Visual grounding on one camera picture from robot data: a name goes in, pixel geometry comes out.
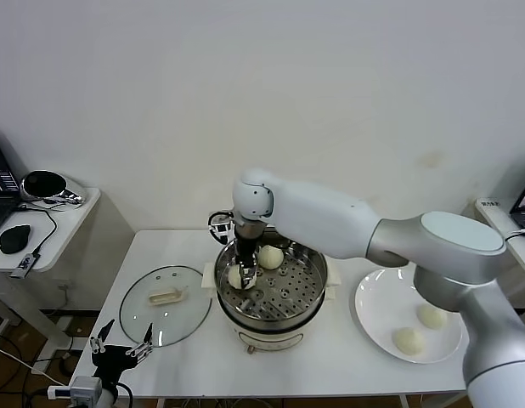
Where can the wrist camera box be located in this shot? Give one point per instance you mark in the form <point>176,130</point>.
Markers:
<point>221,225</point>
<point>86,389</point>

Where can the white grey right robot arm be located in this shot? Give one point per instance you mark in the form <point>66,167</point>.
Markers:
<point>373,238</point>

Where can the cream electric cooker base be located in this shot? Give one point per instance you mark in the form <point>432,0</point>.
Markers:
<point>271,340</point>

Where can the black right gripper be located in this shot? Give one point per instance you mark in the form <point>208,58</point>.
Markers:
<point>247,251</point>

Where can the white steamed baozi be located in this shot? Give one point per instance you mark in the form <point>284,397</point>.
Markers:
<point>235,277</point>
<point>409,341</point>
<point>433,318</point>
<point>272,257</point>

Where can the shiny chrome black device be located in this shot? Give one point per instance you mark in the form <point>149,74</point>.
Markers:
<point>46,186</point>

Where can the white printed label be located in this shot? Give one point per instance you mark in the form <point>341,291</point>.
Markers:
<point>490,203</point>

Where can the white wall socket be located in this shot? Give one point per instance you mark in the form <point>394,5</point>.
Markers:
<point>63,290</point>

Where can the round white plate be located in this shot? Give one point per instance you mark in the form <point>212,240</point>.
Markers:
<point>385,314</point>

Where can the stainless steel steamer pot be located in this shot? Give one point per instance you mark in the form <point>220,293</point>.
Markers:
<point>288,297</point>

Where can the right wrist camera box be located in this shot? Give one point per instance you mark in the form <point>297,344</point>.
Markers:
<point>221,225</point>

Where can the black laptop purple screen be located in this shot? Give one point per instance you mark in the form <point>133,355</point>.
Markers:
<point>1,200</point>

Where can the black computer mouse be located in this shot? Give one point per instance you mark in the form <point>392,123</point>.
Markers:
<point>15,240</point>

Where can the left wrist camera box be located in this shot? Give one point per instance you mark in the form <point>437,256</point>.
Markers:
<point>86,389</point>

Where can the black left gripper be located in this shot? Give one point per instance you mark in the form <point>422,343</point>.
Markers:
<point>111,357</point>

